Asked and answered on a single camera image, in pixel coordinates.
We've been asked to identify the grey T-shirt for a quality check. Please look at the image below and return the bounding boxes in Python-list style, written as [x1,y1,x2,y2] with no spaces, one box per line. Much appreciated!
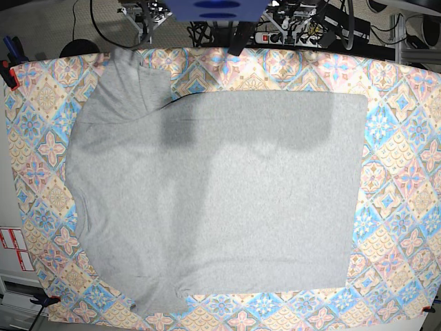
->
[65,48,368,314]

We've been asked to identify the white power strip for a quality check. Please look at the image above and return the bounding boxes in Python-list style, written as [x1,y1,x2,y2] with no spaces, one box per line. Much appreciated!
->
[254,32,320,48]

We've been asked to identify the patterned tile tablecloth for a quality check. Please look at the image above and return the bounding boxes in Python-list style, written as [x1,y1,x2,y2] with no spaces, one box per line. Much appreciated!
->
[1,48,440,330]

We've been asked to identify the red white labels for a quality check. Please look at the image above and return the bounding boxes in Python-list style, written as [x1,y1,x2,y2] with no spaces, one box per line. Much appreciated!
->
[1,227,34,272]

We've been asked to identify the blue clamp lower left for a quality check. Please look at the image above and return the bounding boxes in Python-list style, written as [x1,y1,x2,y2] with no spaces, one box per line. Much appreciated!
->
[30,294,61,308]

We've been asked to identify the black red clamp upper left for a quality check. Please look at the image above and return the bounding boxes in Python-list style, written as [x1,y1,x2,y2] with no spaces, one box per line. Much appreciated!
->
[1,60,19,91]

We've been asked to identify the black centre post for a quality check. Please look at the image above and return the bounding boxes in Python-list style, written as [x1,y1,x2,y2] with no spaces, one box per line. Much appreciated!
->
[227,21,256,57]

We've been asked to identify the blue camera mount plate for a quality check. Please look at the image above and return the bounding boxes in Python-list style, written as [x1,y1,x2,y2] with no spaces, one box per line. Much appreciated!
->
[165,0,269,22]

